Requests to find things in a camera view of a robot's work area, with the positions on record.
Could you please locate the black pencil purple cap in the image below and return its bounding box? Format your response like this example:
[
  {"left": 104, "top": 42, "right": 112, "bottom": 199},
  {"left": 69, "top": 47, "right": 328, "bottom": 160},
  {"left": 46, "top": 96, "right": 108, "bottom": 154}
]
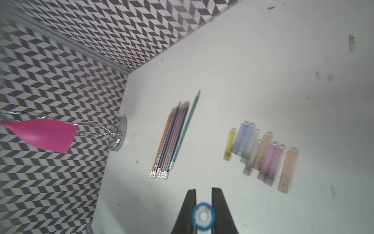
[{"left": 150, "top": 108, "right": 175, "bottom": 178}]

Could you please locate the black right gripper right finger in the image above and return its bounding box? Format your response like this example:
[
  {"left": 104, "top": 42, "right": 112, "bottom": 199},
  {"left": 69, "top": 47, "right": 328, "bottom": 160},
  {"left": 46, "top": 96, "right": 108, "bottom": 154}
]
[{"left": 211, "top": 187, "right": 239, "bottom": 234}]

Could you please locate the light blue pencil cap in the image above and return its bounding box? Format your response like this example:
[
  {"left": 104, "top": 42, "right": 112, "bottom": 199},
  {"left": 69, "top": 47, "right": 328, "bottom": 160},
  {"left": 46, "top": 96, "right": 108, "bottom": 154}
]
[{"left": 192, "top": 202, "right": 216, "bottom": 231}]

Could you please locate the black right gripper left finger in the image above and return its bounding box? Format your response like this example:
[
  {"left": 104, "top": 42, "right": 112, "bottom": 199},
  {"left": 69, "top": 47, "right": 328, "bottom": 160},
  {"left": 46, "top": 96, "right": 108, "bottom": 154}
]
[{"left": 171, "top": 189, "right": 197, "bottom": 234}]

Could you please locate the pink purple pencil cap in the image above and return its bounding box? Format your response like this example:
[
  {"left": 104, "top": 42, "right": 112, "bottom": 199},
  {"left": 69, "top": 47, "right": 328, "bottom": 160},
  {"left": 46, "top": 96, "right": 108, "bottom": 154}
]
[{"left": 257, "top": 141, "right": 278, "bottom": 181}]

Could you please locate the red pencil blue cap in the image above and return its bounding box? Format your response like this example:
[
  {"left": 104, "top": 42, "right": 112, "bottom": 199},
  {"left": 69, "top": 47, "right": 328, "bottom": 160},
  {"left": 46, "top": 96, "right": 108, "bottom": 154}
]
[{"left": 163, "top": 102, "right": 187, "bottom": 179}]

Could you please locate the wire glass rack stand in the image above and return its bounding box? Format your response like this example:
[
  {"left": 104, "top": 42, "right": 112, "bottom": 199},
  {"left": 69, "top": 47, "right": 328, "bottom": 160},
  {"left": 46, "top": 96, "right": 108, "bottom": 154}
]
[{"left": 1, "top": 111, "right": 128, "bottom": 152}]

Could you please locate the teal pencil clear cap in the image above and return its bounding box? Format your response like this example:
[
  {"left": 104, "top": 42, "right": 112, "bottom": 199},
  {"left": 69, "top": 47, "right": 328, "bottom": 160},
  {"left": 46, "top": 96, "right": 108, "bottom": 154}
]
[{"left": 159, "top": 103, "right": 185, "bottom": 179}]

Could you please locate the green tinted pencil cap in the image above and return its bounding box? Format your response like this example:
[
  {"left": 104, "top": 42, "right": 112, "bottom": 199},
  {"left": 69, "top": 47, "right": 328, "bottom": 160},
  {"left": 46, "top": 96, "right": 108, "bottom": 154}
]
[{"left": 243, "top": 139, "right": 262, "bottom": 176}]

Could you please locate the pink plastic wine glass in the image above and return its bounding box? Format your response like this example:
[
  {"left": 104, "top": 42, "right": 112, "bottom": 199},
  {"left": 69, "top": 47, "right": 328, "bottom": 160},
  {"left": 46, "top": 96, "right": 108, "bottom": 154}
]
[{"left": 1, "top": 119, "right": 78, "bottom": 153}]

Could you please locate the dark blue pencil purple cap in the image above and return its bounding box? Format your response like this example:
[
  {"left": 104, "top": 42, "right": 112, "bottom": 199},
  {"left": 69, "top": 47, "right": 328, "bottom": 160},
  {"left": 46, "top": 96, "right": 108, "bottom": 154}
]
[{"left": 153, "top": 104, "right": 180, "bottom": 178}]

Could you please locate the light orange pencil cap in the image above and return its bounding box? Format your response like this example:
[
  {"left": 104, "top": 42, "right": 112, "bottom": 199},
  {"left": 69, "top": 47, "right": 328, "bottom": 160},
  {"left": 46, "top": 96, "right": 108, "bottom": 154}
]
[{"left": 278, "top": 147, "right": 298, "bottom": 194}]

